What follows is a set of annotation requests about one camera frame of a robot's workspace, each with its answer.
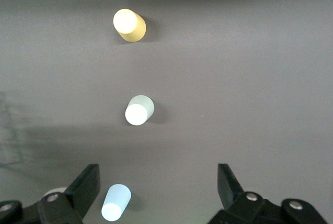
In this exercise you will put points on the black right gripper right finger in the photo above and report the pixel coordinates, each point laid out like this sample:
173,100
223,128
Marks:
229,190

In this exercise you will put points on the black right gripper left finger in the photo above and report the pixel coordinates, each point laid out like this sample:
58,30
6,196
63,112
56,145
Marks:
83,190

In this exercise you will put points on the pale green plastic cup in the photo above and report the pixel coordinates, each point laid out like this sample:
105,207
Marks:
138,112

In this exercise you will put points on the yellow plastic cup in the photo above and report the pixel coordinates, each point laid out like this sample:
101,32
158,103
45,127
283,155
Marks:
128,24

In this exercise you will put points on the light blue plastic cup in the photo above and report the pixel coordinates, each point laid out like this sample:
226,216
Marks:
115,203

